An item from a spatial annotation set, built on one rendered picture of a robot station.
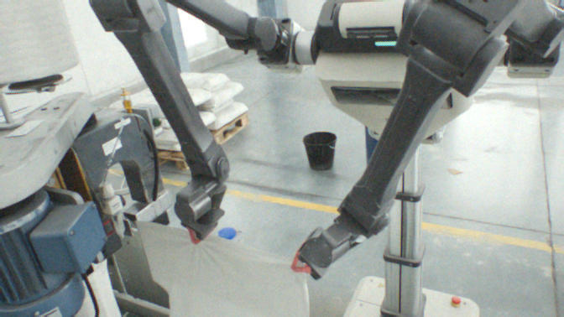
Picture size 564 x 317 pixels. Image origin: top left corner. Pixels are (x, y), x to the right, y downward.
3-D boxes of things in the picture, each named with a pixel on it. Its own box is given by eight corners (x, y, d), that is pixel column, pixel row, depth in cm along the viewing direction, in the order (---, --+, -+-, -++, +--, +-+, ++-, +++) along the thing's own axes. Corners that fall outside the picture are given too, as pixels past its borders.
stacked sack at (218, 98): (248, 92, 471) (246, 80, 465) (212, 112, 418) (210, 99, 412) (216, 90, 491) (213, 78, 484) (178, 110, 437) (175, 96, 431)
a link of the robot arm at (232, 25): (142, -81, 62) (95, -74, 67) (127, 11, 63) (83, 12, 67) (279, 23, 102) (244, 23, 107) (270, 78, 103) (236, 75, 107)
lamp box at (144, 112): (164, 132, 125) (158, 104, 121) (154, 138, 121) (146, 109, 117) (146, 131, 128) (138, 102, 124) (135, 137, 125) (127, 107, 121)
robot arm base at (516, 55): (515, 10, 88) (508, 66, 88) (517, -7, 81) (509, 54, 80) (564, 7, 84) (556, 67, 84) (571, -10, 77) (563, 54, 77)
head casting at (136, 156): (168, 191, 129) (143, 98, 116) (105, 237, 109) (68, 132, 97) (100, 179, 142) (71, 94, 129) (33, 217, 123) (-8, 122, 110)
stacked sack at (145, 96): (184, 98, 432) (181, 85, 426) (136, 121, 382) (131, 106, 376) (154, 96, 453) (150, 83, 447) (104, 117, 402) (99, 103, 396)
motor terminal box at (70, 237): (113, 249, 83) (96, 199, 78) (90, 286, 73) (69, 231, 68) (73, 252, 83) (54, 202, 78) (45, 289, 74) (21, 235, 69)
